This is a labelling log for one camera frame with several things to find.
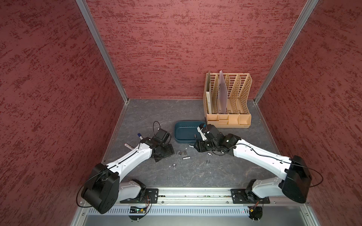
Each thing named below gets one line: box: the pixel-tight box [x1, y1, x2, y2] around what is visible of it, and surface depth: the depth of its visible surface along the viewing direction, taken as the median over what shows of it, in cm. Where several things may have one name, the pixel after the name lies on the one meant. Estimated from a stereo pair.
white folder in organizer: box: [205, 70, 212, 114], surface depth 93 cm
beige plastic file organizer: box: [203, 72, 253, 129], surface depth 105 cm
